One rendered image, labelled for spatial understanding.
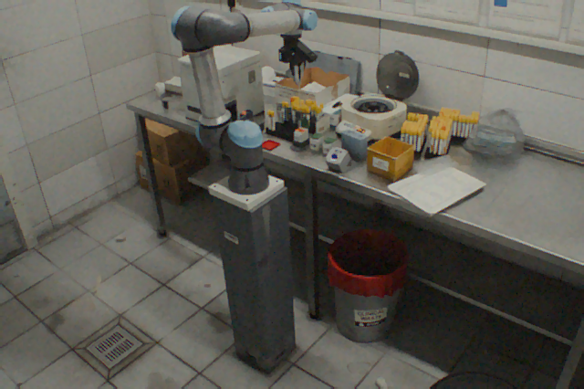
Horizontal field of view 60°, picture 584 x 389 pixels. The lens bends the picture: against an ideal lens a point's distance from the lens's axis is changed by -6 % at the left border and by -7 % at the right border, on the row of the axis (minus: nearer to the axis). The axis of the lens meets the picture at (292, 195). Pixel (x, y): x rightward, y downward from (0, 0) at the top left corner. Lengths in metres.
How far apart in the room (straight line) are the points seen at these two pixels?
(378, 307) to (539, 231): 0.85
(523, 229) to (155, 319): 1.81
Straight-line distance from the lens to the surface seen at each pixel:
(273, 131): 2.39
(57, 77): 3.43
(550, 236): 1.89
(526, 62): 2.33
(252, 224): 1.92
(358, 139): 2.14
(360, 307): 2.41
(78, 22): 3.46
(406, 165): 2.09
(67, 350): 2.83
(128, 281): 3.09
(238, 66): 2.45
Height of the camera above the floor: 1.92
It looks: 32 degrees down
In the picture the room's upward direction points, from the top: 3 degrees counter-clockwise
